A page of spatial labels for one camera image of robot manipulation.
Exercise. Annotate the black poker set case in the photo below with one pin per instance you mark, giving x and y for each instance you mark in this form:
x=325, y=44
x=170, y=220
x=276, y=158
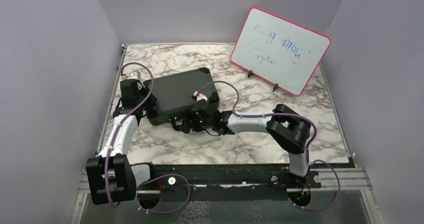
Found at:
x=172, y=99

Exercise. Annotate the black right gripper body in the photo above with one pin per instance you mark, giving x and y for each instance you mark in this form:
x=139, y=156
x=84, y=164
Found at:
x=198, y=125

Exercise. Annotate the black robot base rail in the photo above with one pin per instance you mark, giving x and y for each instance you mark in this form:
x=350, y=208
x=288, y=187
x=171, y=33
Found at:
x=225, y=182

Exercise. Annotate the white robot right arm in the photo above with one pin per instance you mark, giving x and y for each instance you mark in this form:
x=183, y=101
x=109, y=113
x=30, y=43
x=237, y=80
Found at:
x=291, y=131

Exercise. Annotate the light blue small container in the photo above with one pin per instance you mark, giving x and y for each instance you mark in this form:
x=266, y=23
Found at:
x=134, y=139

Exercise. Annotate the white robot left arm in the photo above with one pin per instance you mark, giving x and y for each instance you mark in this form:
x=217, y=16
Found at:
x=111, y=177

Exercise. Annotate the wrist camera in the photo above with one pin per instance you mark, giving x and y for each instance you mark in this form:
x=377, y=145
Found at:
x=134, y=75
x=198, y=96

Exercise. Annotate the pink framed whiteboard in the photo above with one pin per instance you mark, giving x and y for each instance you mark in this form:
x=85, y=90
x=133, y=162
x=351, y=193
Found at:
x=278, y=50

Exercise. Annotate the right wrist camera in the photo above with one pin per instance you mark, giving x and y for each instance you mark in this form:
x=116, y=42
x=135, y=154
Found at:
x=198, y=96

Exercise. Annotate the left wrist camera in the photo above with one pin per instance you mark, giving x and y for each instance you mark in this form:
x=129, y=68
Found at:
x=134, y=75

